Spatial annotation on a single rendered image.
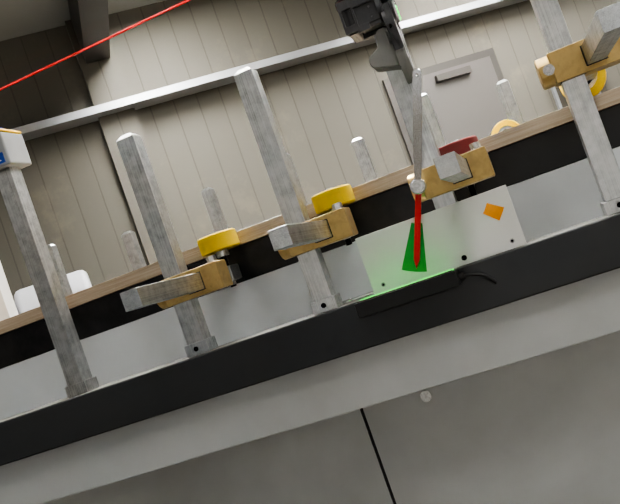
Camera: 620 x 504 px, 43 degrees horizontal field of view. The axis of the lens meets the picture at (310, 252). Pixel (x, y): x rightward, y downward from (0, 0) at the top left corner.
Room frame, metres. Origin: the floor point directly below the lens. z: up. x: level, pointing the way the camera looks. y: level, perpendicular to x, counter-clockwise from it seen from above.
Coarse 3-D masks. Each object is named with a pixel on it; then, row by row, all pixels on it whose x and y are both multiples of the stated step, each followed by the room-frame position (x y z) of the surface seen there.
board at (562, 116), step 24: (600, 96) 1.41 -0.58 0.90; (552, 120) 1.43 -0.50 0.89; (480, 144) 1.47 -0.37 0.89; (504, 144) 1.46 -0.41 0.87; (408, 168) 1.50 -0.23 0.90; (360, 192) 1.53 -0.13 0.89; (312, 216) 1.56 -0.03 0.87; (240, 240) 1.60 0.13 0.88; (96, 288) 1.69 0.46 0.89; (120, 288) 1.68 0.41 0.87; (24, 312) 1.74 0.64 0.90
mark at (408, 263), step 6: (408, 240) 1.30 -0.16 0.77; (420, 240) 1.30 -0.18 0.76; (408, 246) 1.30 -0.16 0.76; (420, 246) 1.30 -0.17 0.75; (408, 252) 1.30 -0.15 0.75; (420, 252) 1.30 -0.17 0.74; (408, 258) 1.30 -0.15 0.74; (420, 258) 1.30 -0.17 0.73; (408, 264) 1.30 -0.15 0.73; (414, 264) 1.30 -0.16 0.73; (420, 264) 1.30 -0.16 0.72; (408, 270) 1.30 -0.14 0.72; (414, 270) 1.30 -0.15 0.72; (420, 270) 1.30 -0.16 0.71; (426, 270) 1.30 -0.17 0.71
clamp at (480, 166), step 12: (468, 156) 1.26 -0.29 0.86; (480, 156) 1.26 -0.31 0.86; (432, 168) 1.28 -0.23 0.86; (480, 168) 1.26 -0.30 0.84; (492, 168) 1.26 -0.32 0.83; (408, 180) 1.30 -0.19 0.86; (432, 180) 1.28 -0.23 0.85; (468, 180) 1.27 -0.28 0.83; (480, 180) 1.27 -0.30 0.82; (432, 192) 1.28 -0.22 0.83; (444, 192) 1.28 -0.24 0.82
